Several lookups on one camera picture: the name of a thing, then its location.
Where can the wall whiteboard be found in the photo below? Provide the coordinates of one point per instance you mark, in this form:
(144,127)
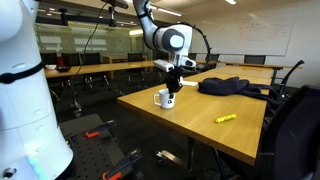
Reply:
(246,33)

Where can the long ceiling light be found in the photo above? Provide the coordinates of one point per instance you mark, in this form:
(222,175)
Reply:
(169,12)
(231,1)

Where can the black perforated mounting board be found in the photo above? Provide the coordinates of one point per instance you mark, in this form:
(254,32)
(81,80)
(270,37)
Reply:
(90,150)

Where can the white mug cup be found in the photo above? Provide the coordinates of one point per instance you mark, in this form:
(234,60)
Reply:
(165,100)

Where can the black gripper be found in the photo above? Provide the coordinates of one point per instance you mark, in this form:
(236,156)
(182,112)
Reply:
(174,76)

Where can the small black bowl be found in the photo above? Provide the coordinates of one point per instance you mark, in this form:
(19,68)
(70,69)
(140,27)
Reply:
(62,69)

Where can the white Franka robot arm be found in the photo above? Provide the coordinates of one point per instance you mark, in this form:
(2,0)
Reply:
(26,100)

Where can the navy blue cloth garment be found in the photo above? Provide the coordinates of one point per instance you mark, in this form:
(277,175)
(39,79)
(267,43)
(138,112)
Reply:
(223,86)

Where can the small white bowl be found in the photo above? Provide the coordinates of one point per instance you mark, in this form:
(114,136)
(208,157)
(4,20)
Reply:
(50,66)

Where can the yellow highlighter marker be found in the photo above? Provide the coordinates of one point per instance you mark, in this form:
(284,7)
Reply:
(225,118)

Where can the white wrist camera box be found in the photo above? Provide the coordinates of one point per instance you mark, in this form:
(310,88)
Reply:
(163,65)

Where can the long wooden meeting table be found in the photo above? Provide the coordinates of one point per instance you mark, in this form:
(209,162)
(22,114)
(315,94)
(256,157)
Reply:
(100,68)

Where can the black background office chair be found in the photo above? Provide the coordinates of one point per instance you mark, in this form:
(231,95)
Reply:
(70,59)
(135,56)
(255,59)
(90,59)

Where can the black camera on stand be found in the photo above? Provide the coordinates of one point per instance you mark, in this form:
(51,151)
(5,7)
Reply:
(115,6)

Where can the black mesh office chair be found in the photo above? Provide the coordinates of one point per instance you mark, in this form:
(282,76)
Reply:
(290,76)
(293,133)

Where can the red bottle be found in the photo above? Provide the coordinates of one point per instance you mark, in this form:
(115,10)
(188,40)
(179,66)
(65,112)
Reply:
(60,60)

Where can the black orange-tipped clamp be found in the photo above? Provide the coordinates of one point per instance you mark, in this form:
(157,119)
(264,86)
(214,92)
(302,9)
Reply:
(96,130)
(121,165)

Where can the white paper sheet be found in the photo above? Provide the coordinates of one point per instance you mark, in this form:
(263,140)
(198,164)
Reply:
(189,83)

